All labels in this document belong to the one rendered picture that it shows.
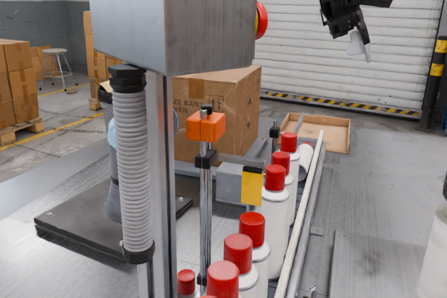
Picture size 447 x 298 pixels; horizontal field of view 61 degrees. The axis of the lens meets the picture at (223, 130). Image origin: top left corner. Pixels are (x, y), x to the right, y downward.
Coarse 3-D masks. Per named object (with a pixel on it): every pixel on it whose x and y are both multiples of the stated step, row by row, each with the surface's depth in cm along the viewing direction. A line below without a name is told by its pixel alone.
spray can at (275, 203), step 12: (276, 168) 62; (276, 180) 61; (264, 192) 62; (276, 192) 62; (288, 192) 63; (264, 204) 62; (276, 204) 61; (288, 204) 63; (264, 216) 63; (276, 216) 62; (276, 228) 63; (276, 240) 64; (276, 252) 65; (276, 264) 66; (276, 276) 67
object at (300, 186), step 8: (312, 144) 128; (304, 184) 101; (312, 184) 102; (296, 200) 93; (296, 208) 90; (296, 216) 86; (304, 216) 86; (288, 240) 78; (296, 248) 75; (288, 280) 67; (272, 288) 65; (272, 296) 63
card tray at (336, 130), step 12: (288, 120) 167; (312, 120) 165; (324, 120) 163; (336, 120) 162; (348, 120) 160; (300, 132) 153; (312, 132) 153; (324, 132) 154; (336, 132) 154; (348, 132) 151; (336, 144) 142; (348, 144) 133
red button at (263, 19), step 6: (258, 6) 37; (258, 12) 37; (264, 12) 37; (258, 18) 37; (264, 18) 37; (258, 24) 37; (264, 24) 37; (258, 30) 37; (264, 30) 38; (258, 36) 38
